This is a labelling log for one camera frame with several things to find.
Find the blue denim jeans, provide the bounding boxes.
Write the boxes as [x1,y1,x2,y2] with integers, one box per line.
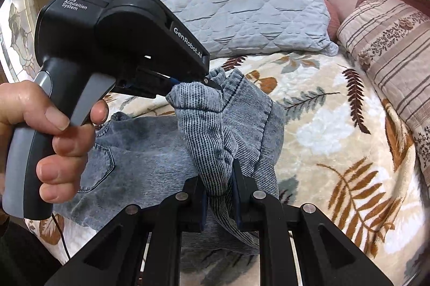
[54,68,284,255]

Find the person left hand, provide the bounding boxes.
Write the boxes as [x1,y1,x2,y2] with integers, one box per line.
[1,81,109,204]

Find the leaf print blanket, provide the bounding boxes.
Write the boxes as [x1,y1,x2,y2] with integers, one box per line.
[25,50,430,286]

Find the grey quilted pillow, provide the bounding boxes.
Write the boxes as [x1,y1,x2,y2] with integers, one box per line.
[161,0,338,59]

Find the striped beige pillow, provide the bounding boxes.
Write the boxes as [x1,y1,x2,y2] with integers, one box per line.
[338,0,429,179]

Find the black cable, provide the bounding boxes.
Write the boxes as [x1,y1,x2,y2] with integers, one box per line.
[49,212,72,261]

